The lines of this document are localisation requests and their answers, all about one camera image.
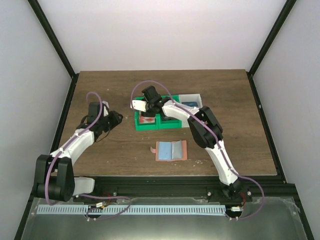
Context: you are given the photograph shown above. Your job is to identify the light blue cable duct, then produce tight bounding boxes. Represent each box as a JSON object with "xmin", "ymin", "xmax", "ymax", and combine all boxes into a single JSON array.
[{"xmin": 36, "ymin": 204, "xmax": 226, "ymax": 216}]

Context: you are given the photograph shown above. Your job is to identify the black aluminium front rail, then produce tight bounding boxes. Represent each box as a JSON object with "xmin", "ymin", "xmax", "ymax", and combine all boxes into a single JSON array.
[{"xmin": 32, "ymin": 176, "xmax": 296, "ymax": 201}]

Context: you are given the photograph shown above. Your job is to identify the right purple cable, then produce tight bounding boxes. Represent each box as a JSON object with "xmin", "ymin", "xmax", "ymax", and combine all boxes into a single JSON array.
[{"xmin": 129, "ymin": 80, "xmax": 265, "ymax": 221}]

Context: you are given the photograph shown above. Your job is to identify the left green bin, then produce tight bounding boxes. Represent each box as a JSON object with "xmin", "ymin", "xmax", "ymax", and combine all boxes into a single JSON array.
[{"xmin": 134, "ymin": 111, "xmax": 160, "ymax": 131}]

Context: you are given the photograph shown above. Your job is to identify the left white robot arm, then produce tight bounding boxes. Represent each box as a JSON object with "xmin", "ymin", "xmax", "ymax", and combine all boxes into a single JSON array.
[{"xmin": 32, "ymin": 101, "xmax": 123, "ymax": 205}]

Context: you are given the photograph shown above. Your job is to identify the left black frame post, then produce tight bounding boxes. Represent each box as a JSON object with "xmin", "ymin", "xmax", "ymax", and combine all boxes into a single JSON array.
[{"xmin": 26, "ymin": 0, "xmax": 77, "ymax": 79}]

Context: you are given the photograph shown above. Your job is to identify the pink leather card holder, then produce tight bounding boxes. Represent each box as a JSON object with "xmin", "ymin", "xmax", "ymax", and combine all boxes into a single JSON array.
[{"xmin": 150, "ymin": 140, "xmax": 188, "ymax": 162}]

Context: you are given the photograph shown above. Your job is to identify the green bin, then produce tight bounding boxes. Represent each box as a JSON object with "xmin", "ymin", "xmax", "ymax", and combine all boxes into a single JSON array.
[
  {"xmin": 159, "ymin": 95, "xmax": 182, "ymax": 130},
  {"xmin": 134, "ymin": 111, "xmax": 160, "ymax": 131}
]

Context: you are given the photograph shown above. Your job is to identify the black card stack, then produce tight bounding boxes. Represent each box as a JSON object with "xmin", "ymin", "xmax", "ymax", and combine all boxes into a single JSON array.
[{"xmin": 161, "ymin": 116, "xmax": 175, "ymax": 121}]

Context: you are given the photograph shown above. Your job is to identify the red white card stack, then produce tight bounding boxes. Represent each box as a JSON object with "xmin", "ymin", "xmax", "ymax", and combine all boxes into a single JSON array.
[{"xmin": 138, "ymin": 115, "xmax": 156, "ymax": 125}]

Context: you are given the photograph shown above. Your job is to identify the blue card stack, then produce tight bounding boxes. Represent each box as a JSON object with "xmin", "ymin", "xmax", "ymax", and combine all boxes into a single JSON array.
[{"xmin": 182, "ymin": 101, "xmax": 198, "ymax": 107}]

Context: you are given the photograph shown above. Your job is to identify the middle green bin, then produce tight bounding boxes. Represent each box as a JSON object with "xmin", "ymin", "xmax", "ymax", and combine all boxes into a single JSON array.
[{"xmin": 159, "ymin": 95, "xmax": 182, "ymax": 130}]

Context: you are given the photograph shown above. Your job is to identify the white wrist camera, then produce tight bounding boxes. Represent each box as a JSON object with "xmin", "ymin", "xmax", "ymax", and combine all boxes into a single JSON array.
[
  {"xmin": 131, "ymin": 99, "xmax": 147, "ymax": 112},
  {"xmin": 101, "ymin": 101, "xmax": 110, "ymax": 117}
]

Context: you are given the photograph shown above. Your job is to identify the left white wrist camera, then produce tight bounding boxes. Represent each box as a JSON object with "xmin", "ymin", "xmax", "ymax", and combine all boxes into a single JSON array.
[{"xmin": 101, "ymin": 101, "xmax": 110, "ymax": 117}]

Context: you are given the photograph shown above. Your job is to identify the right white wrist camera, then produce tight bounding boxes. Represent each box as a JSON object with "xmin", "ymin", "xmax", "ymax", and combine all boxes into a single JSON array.
[{"xmin": 131, "ymin": 99, "xmax": 147, "ymax": 112}]

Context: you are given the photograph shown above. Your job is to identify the black frame post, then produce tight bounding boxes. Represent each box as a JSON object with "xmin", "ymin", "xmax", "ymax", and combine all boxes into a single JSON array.
[
  {"xmin": 26, "ymin": 0, "xmax": 77, "ymax": 79},
  {"xmin": 248, "ymin": 0, "xmax": 298, "ymax": 78}
]

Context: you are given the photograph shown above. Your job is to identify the white bin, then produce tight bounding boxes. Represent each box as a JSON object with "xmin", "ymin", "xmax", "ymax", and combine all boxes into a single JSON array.
[{"xmin": 178, "ymin": 93, "xmax": 203, "ymax": 128}]

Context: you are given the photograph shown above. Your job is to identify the right black frame post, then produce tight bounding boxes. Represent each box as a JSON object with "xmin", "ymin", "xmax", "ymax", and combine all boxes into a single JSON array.
[{"xmin": 248, "ymin": 0, "xmax": 298, "ymax": 78}]

